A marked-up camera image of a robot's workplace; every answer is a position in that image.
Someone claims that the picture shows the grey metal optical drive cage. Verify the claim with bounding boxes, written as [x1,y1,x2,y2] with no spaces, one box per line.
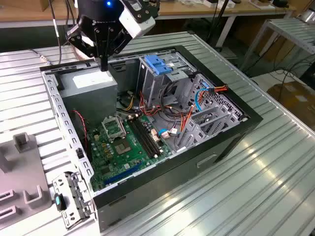
[136,50,197,110]

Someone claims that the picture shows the CPU socket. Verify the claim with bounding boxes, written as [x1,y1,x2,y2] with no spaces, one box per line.
[101,115,128,143]

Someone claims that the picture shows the blue wire with white label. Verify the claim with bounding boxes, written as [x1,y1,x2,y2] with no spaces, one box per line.
[157,128,171,140]

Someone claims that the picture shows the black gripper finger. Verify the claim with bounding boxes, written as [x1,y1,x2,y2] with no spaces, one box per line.
[66,24,103,71]
[102,26,131,71]

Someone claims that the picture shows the green motherboard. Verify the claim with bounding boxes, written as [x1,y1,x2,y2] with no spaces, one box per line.
[87,114,173,192]

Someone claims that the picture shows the grey metal disk bay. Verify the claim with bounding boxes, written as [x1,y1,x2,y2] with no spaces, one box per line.
[175,73,248,153]

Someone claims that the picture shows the red black twisted wire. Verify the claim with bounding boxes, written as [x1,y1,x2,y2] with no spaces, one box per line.
[72,109,89,151]

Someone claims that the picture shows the black RAM slot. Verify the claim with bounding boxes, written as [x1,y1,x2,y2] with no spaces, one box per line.
[127,118,154,159]
[130,118,157,157]
[137,115,162,153]
[134,117,159,155]

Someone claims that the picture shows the yellow orange wire bundle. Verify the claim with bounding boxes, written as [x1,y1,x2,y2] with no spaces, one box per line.
[122,94,139,112]

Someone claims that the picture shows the blue plastic drive latch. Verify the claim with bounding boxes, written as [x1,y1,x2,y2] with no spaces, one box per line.
[144,55,173,76]

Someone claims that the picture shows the blue SATA wire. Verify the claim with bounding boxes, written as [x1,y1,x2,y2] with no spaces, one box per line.
[193,82,210,112]

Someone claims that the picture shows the large labelled cardboard box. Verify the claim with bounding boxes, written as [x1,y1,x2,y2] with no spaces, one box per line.
[267,82,315,123]

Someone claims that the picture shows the black latch with blue button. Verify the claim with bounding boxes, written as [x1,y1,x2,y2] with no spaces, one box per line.
[54,193,67,212]

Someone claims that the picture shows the red orange power wire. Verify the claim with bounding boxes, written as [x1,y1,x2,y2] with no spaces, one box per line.
[208,84,229,94]

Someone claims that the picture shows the black cable bundle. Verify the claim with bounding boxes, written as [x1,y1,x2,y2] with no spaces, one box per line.
[159,81,188,118]

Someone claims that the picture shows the black open PC case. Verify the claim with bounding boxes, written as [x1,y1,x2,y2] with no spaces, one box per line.
[39,45,263,233]

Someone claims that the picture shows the grey power supply unit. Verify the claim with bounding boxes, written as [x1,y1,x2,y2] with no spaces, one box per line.
[58,66,119,126]

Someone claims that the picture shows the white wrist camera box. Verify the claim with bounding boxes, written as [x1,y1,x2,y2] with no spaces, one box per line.
[119,0,159,39]

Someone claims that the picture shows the blue expansion slot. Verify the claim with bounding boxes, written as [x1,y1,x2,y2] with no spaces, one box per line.
[103,161,144,187]

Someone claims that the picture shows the grey parts rack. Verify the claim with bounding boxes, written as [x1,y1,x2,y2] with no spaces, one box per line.
[0,132,53,223]

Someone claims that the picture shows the hinged metal slot bracket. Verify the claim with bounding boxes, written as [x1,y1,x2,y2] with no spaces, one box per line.
[52,171,96,231]

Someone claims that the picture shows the wooden workbench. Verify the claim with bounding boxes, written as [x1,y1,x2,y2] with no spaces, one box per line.
[0,0,297,29]

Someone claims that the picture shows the cable with metal plug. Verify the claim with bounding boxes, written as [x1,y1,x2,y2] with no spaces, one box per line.
[29,48,54,66]

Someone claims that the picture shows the square black chipset chip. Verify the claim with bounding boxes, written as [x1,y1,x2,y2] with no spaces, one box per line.
[113,139,133,156]

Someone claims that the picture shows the metal slat side table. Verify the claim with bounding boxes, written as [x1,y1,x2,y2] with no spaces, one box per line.
[240,17,315,72]

